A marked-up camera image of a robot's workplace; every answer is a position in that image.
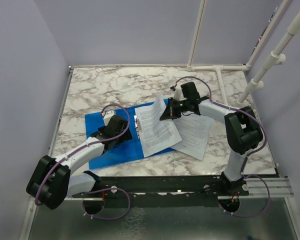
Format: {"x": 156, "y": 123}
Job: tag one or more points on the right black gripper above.
{"x": 169, "y": 112}

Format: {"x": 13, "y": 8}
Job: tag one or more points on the metal folder clip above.
{"x": 137, "y": 126}

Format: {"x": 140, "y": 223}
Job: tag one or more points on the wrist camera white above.
{"x": 107, "y": 115}
{"x": 177, "y": 94}

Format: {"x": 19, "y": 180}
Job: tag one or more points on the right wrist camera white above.
{"x": 177, "y": 94}

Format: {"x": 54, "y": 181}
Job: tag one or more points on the black mounting rail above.
{"x": 161, "y": 191}

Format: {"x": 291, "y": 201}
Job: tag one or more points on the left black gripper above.
{"x": 126, "y": 136}

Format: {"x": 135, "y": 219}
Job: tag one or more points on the white PVC pipe frame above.
{"x": 218, "y": 68}

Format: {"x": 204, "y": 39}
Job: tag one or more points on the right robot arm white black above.
{"x": 243, "y": 131}

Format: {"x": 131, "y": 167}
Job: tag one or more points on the printed white paper sheets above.
{"x": 188, "y": 134}

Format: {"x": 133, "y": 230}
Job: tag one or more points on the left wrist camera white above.
{"x": 107, "y": 115}

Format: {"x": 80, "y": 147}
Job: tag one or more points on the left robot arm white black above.
{"x": 49, "y": 183}

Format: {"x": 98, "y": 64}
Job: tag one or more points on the white PVC camera pole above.
{"x": 275, "y": 57}

